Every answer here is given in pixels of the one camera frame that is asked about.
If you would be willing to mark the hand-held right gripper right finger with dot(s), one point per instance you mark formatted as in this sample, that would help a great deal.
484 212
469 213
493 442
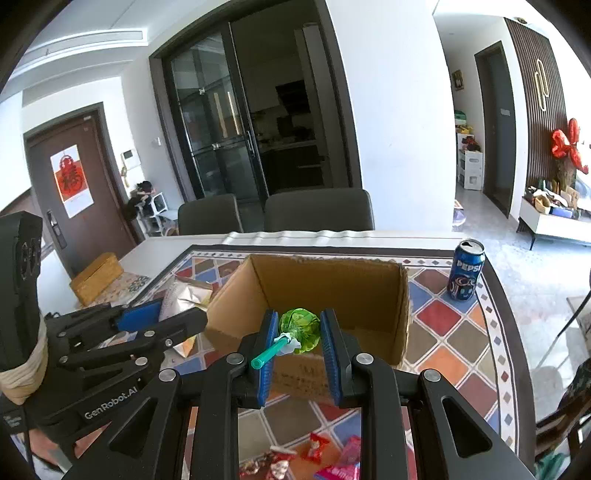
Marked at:
329 355

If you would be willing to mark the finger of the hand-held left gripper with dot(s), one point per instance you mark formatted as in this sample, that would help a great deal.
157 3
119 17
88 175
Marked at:
138 317
175 325

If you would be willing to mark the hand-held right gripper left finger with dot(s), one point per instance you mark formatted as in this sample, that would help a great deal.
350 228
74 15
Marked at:
267 355

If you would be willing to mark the green lollipop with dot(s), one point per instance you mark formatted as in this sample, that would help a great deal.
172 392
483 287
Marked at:
300 327

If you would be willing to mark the printed cardboard box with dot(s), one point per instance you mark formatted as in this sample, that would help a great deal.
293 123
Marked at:
323 286

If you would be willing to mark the silver snack bag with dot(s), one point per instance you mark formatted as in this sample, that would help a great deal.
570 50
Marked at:
182 295

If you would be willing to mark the wooden tissue box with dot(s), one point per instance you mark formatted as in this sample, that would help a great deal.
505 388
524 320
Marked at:
94 279

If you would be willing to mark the pink snack packet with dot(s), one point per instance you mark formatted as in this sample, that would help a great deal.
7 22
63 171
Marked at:
337 473
351 452

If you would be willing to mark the white shoe rack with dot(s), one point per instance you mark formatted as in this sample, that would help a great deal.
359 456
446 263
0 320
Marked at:
159 217

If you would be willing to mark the red door poster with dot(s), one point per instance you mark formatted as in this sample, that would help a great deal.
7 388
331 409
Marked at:
71 180

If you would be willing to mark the dark red foil candy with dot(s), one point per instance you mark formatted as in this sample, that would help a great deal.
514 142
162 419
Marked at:
281 464
255 467

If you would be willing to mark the colourful checkered tablecloth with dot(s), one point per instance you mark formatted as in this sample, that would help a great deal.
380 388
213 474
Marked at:
438 318

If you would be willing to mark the grey dining chair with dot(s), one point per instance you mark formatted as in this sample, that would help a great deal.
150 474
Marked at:
318 210
210 214

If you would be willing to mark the brown entrance door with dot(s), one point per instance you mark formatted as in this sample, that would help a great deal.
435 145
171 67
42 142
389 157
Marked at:
106 194

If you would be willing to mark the black bag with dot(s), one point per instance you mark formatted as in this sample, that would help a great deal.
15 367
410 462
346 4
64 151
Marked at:
138 198

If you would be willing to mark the blue soda can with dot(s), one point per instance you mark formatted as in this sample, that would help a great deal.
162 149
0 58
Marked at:
465 277

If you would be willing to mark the white intercom panel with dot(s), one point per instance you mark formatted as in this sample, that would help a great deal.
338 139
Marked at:
130 159

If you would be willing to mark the black sliding glass door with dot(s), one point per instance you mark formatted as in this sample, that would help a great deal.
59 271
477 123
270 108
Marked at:
217 115

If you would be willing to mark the white storage shelf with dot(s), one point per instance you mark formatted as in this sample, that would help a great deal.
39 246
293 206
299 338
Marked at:
471 168

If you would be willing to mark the dark wooden chair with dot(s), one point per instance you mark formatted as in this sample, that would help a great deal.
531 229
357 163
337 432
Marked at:
558 424

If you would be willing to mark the dark patterned cloth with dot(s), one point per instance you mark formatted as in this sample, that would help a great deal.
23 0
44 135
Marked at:
577 387

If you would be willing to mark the white low cabinet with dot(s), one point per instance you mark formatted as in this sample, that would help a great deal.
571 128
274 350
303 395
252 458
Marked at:
554 226

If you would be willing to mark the dark hallway door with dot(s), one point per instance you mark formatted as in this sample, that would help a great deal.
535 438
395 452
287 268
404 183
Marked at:
496 129

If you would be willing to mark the red artificial flowers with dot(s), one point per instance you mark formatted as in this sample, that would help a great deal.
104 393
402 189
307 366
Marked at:
565 143

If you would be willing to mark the small wall picture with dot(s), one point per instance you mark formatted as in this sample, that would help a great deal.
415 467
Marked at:
457 80

